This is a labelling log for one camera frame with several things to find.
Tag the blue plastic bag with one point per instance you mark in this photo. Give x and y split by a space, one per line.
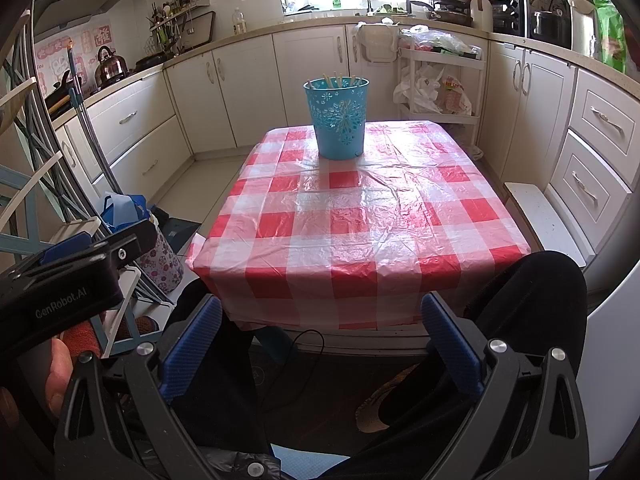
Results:
122 210

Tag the black cooking pot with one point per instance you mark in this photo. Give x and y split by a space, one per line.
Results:
550 27

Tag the bundle of wooden chopsticks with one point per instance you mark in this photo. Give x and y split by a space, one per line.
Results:
337 79

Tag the red white checked tablecloth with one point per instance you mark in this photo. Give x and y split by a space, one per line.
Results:
350 220

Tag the kitchen utensil rack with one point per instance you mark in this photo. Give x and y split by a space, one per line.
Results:
170 25

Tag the black toaster oven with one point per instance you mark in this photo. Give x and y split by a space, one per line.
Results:
506 15

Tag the person's left hand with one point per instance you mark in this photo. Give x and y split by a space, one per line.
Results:
59 370

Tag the clear plastic bag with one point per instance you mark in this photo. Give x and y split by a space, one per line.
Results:
440 40

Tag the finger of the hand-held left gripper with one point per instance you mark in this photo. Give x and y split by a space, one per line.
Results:
127 242
70 252

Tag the stack of pans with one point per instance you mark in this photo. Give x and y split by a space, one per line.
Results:
450 0

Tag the pink wall stickers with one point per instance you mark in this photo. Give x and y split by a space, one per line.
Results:
55 52

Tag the black wok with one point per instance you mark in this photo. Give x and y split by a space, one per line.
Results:
62 95

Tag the steel kettle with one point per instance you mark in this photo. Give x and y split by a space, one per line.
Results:
112 67

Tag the red printed plastic bag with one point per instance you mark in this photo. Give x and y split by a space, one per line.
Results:
457 97

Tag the orange cloth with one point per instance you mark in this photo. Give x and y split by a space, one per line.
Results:
82 337

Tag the white cutting board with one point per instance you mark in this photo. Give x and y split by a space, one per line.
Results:
481 12

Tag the white hanging bin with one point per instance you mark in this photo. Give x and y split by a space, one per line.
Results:
380 42

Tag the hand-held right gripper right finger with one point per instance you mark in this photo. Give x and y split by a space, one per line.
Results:
450 345

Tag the white trolley cart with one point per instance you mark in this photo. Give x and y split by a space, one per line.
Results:
475 90

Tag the cream drawer cabinet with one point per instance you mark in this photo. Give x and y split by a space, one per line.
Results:
600 160
125 125

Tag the white stool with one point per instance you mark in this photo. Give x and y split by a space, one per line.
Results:
550 225

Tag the white thermos jug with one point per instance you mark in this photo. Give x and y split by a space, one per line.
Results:
582 27

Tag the blue perforated floral bucket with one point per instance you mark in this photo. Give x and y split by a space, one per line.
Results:
337 120

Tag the beige blue folding rack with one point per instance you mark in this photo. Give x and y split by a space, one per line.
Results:
75 226

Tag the floral trash bin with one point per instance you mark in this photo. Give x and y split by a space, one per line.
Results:
162 265

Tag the white plastic bag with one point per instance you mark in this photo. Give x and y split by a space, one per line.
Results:
417 90

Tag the clear plastic bottle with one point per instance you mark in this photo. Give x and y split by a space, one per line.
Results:
240 22

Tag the black frying pan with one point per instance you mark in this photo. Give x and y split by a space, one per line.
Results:
152 61

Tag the yellow patterned slipper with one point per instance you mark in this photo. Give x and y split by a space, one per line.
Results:
370 410

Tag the green packet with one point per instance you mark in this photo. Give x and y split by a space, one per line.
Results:
610 35

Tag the person's right leg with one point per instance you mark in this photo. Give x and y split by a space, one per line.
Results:
525 300

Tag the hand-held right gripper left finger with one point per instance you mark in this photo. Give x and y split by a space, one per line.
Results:
192 345

